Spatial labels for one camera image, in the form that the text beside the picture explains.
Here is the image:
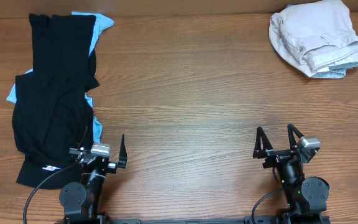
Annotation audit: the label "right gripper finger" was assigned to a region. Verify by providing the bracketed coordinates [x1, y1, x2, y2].
[253, 126, 273, 159]
[287, 123, 304, 149]

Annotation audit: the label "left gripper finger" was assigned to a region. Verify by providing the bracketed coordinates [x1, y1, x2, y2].
[117, 134, 127, 169]
[77, 126, 88, 150]

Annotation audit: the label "black t-shirt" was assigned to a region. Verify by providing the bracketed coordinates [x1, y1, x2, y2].
[11, 12, 101, 170]

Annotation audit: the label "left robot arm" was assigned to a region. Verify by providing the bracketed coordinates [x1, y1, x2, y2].
[59, 135, 127, 224]

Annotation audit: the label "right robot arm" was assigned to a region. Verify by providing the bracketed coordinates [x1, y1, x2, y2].
[248, 124, 330, 224]

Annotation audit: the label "black garment under pile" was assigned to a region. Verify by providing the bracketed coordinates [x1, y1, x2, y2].
[16, 156, 82, 190]

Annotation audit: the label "folded beige trousers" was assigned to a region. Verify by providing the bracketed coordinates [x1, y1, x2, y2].
[268, 0, 358, 79]

